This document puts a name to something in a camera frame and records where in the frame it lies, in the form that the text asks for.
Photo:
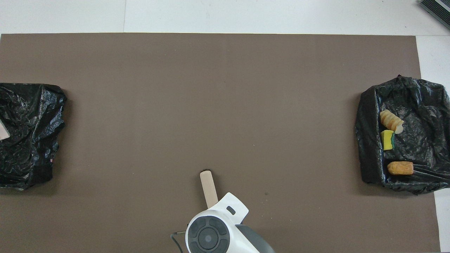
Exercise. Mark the beige brush black bristles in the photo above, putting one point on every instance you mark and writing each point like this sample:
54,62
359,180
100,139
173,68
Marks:
209,188

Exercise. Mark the yellow sponge green scouring side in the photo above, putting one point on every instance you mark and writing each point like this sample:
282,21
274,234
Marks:
386,139

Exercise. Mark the striped croissant bread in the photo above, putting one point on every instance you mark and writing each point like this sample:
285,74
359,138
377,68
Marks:
391,121

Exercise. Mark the brown bread bun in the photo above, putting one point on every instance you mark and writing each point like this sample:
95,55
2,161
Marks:
400,168

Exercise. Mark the beige plastic dustpan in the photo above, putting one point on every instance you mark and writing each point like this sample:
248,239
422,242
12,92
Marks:
2,131

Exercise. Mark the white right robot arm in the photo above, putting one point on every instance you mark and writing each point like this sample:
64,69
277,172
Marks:
218,228

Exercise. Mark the black bag lined bin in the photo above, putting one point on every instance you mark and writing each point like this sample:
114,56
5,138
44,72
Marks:
418,102
28,140

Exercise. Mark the brown table mat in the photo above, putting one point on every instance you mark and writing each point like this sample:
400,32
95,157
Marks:
211,105

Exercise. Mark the dark ribbed grille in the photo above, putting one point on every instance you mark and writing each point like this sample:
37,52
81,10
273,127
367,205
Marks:
437,8

